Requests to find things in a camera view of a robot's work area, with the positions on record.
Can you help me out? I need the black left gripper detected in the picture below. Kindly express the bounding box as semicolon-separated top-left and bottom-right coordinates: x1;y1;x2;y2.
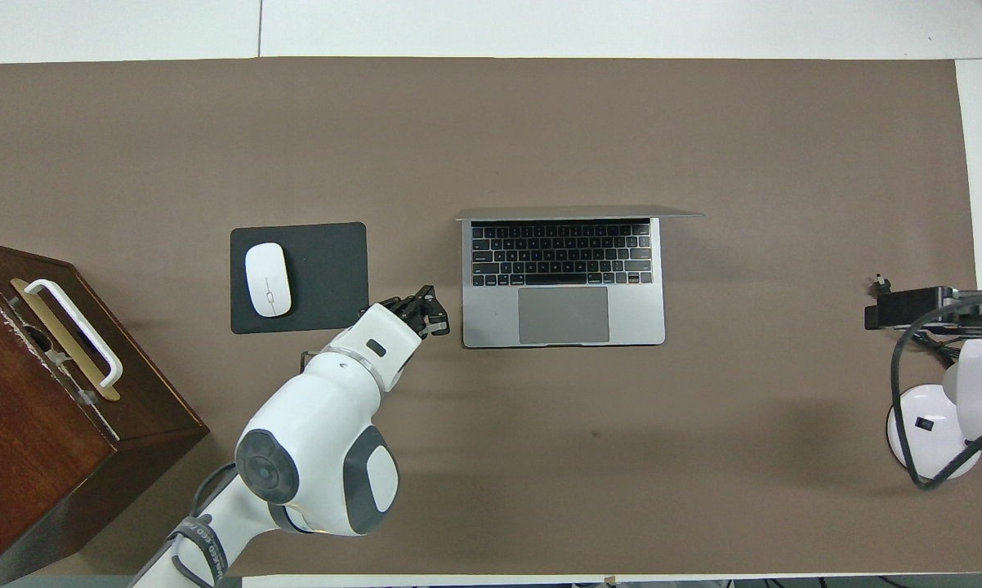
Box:
379;284;451;337

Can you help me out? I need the silver laptop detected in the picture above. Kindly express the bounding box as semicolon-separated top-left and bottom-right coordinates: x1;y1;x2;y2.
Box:
456;204;704;349

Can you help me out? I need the black mouse pad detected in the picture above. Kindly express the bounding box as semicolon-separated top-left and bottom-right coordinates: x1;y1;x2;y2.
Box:
230;222;368;335

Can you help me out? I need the white desk lamp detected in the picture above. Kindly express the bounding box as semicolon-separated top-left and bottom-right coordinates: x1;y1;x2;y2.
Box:
886;337;982;481

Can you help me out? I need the white computer mouse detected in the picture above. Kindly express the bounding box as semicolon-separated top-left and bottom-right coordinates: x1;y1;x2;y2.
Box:
244;243;292;318

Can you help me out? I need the brown table mat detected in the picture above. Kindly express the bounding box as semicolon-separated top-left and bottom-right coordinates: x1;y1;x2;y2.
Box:
0;57;982;577

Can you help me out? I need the dark brown wooden box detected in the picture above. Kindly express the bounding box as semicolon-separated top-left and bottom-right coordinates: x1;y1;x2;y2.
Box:
0;238;210;585

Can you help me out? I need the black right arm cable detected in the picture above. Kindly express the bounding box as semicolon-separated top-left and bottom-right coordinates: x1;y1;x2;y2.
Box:
890;294;982;491

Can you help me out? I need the brass handle plate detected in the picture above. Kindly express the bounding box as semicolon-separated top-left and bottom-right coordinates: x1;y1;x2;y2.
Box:
9;278;122;402

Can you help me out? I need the white box handle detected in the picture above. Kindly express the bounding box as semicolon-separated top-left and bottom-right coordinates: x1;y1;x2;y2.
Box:
24;279;123;388

